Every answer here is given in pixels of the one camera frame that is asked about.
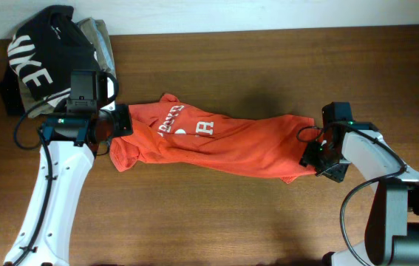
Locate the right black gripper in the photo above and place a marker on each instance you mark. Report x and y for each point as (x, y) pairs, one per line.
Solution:
(335, 174)

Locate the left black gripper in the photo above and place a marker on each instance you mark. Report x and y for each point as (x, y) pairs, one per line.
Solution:
(124, 123)

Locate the red orange t-shirt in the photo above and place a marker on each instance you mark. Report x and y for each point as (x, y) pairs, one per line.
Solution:
(170, 131)

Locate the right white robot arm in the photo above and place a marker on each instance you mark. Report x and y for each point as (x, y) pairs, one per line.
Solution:
(392, 233)

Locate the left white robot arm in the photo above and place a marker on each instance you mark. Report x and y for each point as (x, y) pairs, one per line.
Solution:
(69, 142)

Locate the white folded garment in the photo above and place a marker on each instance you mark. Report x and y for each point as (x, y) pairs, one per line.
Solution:
(56, 98)

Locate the olive folded garment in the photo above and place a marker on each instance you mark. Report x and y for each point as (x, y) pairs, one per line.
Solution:
(88, 27)

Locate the light blue folded garment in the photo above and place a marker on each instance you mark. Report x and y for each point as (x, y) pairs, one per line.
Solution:
(104, 49)

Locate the black folded shirt white letters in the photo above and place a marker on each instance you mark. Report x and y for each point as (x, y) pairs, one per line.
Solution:
(47, 49)

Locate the black folded garment bottom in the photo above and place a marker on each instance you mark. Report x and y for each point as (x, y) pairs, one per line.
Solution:
(10, 93)

